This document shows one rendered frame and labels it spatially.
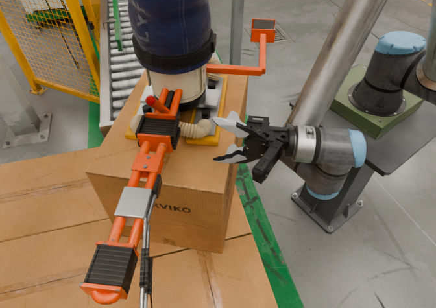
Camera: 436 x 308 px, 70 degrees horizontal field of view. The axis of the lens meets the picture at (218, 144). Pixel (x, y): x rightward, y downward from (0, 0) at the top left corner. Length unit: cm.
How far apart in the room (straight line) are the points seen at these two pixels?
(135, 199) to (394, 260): 159
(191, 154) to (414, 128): 95
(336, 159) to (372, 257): 123
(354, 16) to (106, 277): 73
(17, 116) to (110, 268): 202
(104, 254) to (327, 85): 63
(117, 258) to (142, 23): 54
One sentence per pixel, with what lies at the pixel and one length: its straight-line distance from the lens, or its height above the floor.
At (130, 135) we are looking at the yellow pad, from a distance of 99.
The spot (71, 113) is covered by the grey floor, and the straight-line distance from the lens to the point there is 270.
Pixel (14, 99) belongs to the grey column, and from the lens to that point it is 245.
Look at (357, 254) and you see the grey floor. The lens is 194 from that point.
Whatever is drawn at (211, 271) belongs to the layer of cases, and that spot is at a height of 54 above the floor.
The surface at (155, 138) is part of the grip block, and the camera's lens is 77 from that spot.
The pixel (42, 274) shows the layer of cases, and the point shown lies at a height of 54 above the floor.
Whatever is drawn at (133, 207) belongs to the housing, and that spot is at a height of 109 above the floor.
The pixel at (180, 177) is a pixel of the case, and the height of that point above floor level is 94.
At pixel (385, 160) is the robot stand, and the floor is 75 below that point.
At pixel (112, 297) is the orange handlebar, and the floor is 108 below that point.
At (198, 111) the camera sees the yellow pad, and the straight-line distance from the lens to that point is 102.
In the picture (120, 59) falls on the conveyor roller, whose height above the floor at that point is 54.
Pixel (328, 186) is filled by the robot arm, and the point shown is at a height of 98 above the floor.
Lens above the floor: 165
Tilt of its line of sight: 48 degrees down
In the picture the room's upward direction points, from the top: straight up
